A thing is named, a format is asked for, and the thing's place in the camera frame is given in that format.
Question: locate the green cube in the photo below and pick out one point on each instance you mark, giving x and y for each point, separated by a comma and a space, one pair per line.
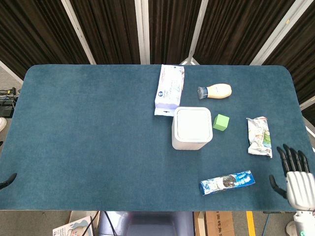
221, 122

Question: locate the blue cookie package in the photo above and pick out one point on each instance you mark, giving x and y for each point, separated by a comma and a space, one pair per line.
226, 183

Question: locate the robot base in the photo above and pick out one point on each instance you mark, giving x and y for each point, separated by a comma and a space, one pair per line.
147, 225

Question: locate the white shoe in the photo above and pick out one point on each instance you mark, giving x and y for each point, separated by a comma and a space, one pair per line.
3, 124

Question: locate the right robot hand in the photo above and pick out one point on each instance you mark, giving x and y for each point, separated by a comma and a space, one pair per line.
297, 189

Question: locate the blue table mat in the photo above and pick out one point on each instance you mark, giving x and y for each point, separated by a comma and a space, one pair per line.
98, 137

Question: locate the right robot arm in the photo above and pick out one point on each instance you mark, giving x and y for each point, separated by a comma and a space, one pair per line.
304, 223

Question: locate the brown cardboard box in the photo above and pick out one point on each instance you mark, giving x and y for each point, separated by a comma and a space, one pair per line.
219, 223

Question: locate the printed cardboard box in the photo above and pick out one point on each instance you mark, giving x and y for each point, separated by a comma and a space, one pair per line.
73, 227

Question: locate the white tissue pack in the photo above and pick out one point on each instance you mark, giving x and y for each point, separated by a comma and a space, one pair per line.
169, 89

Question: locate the cream squeeze bottle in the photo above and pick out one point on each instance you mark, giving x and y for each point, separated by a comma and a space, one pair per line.
216, 91

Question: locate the white frame stand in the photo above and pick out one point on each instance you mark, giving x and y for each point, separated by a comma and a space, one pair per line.
189, 32

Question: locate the crumpled white snack bag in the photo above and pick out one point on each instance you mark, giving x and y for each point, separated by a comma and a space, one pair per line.
259, 137

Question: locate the white square container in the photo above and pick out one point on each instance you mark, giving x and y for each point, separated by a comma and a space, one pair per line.
192, 127

